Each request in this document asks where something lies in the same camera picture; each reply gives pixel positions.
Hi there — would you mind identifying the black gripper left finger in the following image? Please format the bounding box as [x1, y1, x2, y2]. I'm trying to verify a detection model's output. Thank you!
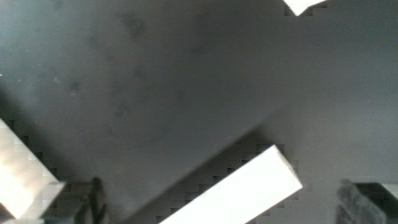
[40, 178, 108, 224]

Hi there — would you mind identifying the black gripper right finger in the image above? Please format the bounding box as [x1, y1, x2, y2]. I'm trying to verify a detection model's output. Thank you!
[335, 180, 398, 224]

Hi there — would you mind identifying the white drawer box front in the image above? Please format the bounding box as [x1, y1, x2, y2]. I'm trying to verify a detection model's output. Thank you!
[159, 145, 301, 224]

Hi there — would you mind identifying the white drawer box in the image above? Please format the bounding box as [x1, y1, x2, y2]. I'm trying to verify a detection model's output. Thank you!
[0, 119, 65, 224]
[159, 145, 301, 224]

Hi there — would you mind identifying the white drawer cabinet frame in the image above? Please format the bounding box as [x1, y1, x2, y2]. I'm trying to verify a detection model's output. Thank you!
[282, 0, 326, 15]

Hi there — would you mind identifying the white drawer box rear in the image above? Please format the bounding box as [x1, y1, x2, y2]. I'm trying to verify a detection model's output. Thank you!
[0, 119, 65, 224]

